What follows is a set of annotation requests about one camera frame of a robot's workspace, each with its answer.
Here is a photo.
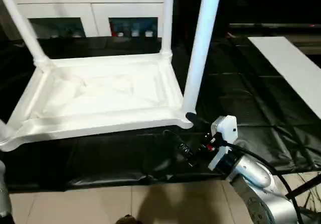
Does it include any white plastic table top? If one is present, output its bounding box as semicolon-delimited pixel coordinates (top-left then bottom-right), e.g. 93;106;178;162
0;53;194;153

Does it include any tall black cabinet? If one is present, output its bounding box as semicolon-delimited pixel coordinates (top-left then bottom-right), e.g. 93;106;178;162
172;0;232;44

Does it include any grey curtain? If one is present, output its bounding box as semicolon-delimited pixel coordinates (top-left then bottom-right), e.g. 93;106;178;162
0;0;21;39

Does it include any black mat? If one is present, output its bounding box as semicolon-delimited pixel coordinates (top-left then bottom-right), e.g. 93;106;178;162
0;37;321;192

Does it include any white cabinet with glass doors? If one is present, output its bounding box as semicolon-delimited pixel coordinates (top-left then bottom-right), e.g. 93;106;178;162
11;0;168;38

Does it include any black stand leg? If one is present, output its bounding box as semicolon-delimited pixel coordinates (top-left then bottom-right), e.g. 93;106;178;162
285;173;321;202

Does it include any black bar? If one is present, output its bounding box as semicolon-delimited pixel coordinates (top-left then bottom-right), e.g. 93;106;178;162
229;22;321;29

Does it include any white board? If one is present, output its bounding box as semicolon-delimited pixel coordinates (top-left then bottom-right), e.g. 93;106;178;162
247;36;321;121

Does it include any white plastic table leg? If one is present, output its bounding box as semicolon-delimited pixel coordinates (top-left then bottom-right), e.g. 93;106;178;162
0;120;14;147
0;0;50;68
162;0;174;58
182;0;223;116

